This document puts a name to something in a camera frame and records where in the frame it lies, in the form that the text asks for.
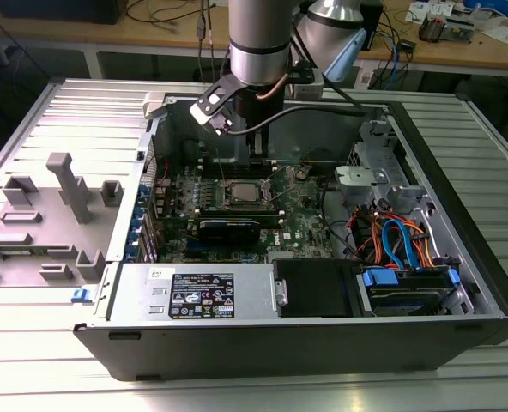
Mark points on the RAM slot with white clips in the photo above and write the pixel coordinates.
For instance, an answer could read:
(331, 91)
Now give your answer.
(211, 161)
(211, 169)

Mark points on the black drive bay cover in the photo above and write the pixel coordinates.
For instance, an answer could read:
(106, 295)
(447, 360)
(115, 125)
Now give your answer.
(314, 287)

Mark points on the small white camera box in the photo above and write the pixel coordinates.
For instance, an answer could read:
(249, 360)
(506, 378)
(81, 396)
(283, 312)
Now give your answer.
(307, 89)

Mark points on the hard disk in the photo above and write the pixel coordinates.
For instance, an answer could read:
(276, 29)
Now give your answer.
(408, 300)

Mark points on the copper finned heatsink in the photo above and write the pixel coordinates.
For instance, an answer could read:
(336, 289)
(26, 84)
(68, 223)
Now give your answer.
(430, 28)

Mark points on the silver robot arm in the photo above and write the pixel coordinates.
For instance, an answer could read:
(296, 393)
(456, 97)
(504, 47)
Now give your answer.
(258, 38)

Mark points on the white printed cards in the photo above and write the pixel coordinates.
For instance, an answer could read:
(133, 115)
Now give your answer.
(425, 6)

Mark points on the blue disk carrier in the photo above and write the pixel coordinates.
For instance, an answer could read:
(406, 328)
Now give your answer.
(380, 276)

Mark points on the blue plastic latch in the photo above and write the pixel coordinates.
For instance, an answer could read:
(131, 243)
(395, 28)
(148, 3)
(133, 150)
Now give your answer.
(81, 295)

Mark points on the black graphics card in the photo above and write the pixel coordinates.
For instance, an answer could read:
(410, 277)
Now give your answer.
(230, 232)

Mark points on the large black box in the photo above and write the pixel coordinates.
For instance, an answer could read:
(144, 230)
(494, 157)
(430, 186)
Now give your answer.
(65, 10)

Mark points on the round coin battery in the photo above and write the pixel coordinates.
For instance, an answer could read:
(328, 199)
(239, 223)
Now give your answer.
(302, 173)

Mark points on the blue slot retainer clip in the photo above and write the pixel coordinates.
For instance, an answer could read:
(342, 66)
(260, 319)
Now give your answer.
(135, 233)
(138, 214)
(142, 195)
(131, 252)

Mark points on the black upright tower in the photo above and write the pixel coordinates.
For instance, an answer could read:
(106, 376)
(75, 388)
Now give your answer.
(375, 21)

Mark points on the green motherboard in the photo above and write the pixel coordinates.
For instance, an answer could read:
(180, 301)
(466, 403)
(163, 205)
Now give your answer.
(297, 214)

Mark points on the black and grey PC case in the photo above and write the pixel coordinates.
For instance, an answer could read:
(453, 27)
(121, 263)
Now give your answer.
(237, 347)

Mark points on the white paper sheet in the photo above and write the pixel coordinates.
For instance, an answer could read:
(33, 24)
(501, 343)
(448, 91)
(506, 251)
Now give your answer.
(505, 34)

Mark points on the blue box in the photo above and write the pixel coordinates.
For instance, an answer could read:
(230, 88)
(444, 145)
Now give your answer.
(498, 6)

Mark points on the silver metal drive cage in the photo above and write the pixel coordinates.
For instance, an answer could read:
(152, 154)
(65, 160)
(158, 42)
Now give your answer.
(357, 176)

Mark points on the installed RAM stick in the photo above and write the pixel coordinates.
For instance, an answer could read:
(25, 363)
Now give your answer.
(271, 219)

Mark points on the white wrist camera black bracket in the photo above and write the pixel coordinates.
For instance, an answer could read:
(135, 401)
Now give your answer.
(199, 112)

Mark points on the grey metal device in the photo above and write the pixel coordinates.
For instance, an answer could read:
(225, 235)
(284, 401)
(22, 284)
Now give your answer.
(460, 30)

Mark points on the grey plastic parts rack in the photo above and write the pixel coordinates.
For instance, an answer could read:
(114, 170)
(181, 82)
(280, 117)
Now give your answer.
(44, 232)

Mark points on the wooden desk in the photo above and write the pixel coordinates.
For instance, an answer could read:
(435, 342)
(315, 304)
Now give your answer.
(44, 32)

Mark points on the CPU socket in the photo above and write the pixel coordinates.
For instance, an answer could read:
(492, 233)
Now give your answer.
(263, 194)

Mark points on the silver power supply with label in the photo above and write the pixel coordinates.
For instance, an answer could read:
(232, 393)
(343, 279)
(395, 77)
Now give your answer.
(142, 292)

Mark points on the small black device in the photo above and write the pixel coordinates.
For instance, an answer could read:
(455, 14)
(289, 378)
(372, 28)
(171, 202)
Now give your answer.
(406, 46)

